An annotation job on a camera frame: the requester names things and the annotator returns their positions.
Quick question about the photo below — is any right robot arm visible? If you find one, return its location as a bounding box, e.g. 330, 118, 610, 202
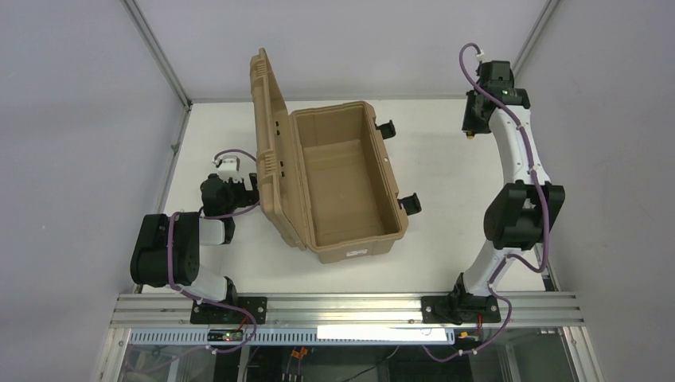
447, 60, 565, 322

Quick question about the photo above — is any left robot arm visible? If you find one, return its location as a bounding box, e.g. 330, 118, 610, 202
130, 173, 259, 306

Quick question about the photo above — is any tan plastic toolbox bin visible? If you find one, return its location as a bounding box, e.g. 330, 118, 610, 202
290, 101, 408, 264

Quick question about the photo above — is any white label on bin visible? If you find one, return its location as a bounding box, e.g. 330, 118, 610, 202
345, 249, 369, 258

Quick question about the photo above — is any tan toolbox lid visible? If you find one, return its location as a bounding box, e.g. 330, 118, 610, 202
250, 48, 306, 250

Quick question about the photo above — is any black rear toolbox latch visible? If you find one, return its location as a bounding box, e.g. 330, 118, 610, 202
376, 119, 396, 140

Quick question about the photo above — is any black toolbox latch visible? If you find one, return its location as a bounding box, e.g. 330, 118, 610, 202
376, 119, 396, 140
397, 193, 422, 216

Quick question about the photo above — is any black front toolbox latch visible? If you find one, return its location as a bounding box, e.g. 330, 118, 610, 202
397, 193, 422, 216

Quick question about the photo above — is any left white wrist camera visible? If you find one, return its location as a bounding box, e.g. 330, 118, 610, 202
215, 156, 242, 183

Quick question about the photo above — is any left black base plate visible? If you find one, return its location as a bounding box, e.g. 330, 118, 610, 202
189, 296, 268, 325

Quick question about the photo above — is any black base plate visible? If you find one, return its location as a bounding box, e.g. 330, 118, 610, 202
420, 295, 501, 325
189, 296, 268, 325

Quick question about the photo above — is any aluminium front rail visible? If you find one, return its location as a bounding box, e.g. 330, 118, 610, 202
110, 291, 585, 329

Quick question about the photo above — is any slotted cable duct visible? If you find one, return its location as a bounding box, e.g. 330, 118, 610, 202
129, 325, 455, 346

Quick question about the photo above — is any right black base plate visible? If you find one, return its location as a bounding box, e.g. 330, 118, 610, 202
420, 295, 501, 325

